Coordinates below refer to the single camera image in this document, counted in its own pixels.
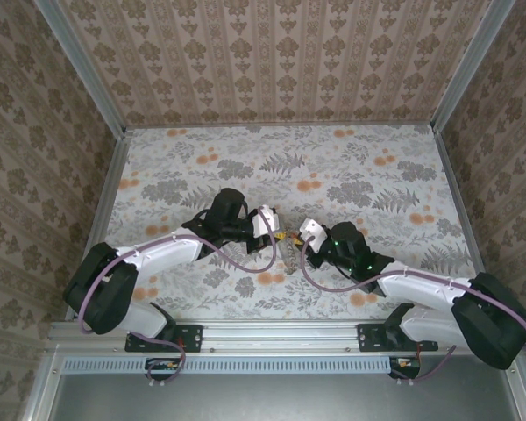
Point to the metal spiral keyring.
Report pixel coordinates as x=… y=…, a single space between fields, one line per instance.
x=291 y=261

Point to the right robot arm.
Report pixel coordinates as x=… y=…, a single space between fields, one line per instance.
x=491 y=329

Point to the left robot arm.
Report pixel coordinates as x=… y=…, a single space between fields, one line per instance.
x=105 y=294

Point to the floral patterned table sheet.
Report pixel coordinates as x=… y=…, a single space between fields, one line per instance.
x=263 y=144

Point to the yellow power connector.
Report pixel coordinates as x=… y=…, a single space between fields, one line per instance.
x=405 y=363
x=172 y=364

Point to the grey metal panel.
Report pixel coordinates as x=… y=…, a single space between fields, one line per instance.
x=280 y=399

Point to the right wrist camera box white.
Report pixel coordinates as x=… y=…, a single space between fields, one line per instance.
x=313 y=232

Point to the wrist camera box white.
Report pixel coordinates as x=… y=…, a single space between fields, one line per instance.
x=266 y=221
x=313 y=232

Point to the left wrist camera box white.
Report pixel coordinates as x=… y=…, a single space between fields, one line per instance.
x=266 y=221

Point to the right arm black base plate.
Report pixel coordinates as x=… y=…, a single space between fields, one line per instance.
x=370 y=337

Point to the aluminium mounting rail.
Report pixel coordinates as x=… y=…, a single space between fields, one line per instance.
x=280 y=335

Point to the thin aluminium table end rail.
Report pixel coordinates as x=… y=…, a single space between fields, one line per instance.
x=280 y=126

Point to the aluminium table side rail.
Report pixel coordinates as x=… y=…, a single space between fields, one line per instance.
x=112 y=175
x=452 y=175

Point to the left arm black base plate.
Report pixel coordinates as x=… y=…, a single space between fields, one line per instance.
x=188 y=337

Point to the aluminium frame post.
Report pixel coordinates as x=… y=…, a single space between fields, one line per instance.
x=473 y=57
x=81 y=57

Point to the aluminium frame bar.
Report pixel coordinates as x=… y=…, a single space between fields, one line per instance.
x=519 y=390
x=41 y=390

